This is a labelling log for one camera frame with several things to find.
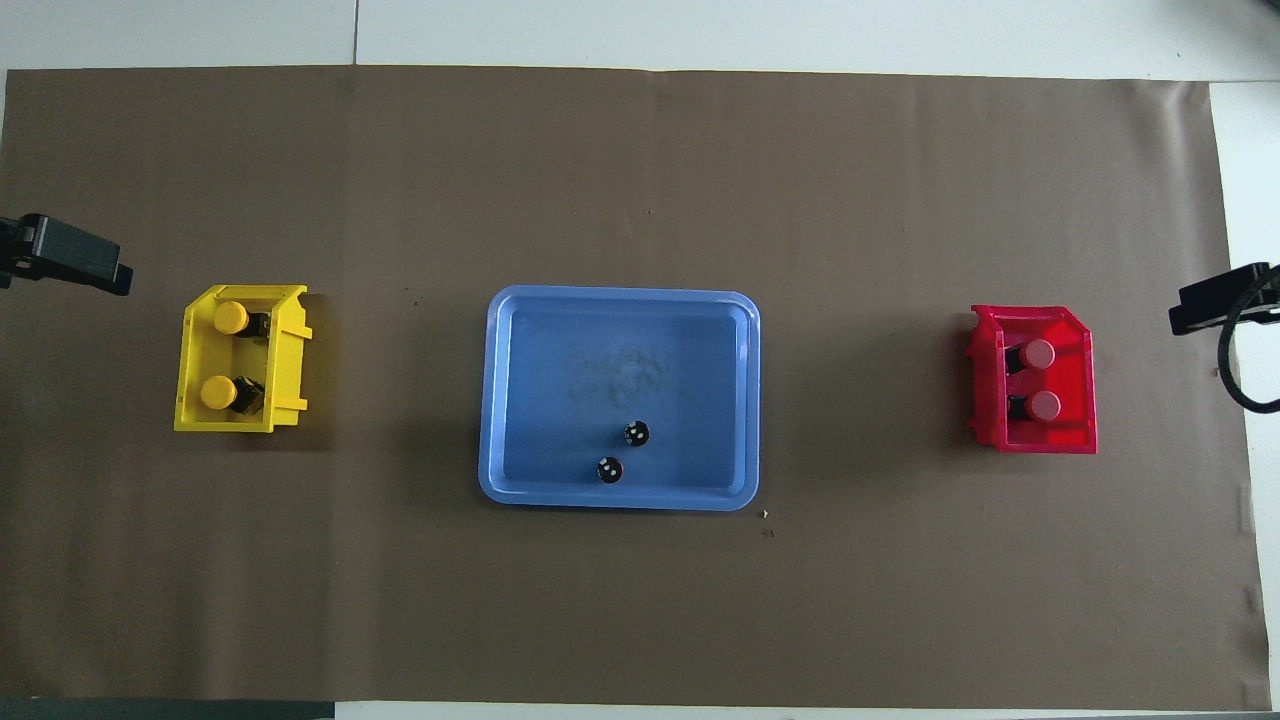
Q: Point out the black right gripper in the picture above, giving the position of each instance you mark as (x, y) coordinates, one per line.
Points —
(1220, 300)

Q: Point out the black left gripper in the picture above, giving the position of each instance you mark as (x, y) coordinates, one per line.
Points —
(70, 252)

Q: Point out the yellow push button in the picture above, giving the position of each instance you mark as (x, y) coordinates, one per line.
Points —
(230, 317)
(217, 392)

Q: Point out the red push button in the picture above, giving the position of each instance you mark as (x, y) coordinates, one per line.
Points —
(1040, 353)
(1045, 405)

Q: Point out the blue plastic tray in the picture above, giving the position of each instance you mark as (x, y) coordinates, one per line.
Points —
(560, 400)

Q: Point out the red plastic bin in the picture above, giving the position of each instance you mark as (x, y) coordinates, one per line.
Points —
(1086, 400)

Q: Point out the yellow plastic bin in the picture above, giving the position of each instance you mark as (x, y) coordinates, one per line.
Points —
(286, 400)

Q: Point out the brown paper table mat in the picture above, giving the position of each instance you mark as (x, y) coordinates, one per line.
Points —
(640, 150)

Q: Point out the small black cylinder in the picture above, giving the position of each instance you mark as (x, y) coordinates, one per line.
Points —
(609, 470)
(636, 433)

